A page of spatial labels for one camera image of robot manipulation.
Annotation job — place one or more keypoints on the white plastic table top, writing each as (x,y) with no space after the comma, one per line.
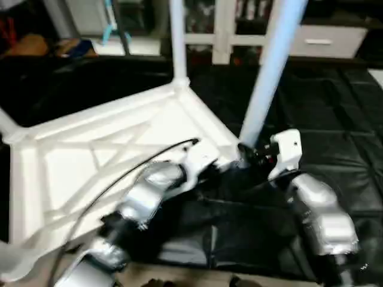
(90,143)

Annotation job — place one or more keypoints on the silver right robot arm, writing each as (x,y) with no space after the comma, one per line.
(320,215)

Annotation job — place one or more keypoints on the black work mat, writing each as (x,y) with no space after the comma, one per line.
(335,119)

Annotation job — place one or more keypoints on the black right robot foot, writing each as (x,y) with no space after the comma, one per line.
(245,282)

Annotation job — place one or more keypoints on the black robot foot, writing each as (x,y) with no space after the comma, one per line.
(245,282)
(157,283)

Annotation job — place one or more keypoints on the white drawer cabinet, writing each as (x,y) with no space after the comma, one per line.
(221,27)
(326,39)

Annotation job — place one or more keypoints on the black left robot foot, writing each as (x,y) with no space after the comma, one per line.
(157,283)

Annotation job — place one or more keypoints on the light blue hanger hook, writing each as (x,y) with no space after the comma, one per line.
(114,24)

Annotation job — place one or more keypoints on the small blue box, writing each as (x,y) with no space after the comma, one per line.
(76,48)

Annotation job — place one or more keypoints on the cardboard box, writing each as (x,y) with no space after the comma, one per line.
(24,45)

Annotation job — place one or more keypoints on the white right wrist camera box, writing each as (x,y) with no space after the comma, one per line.
(284,149)

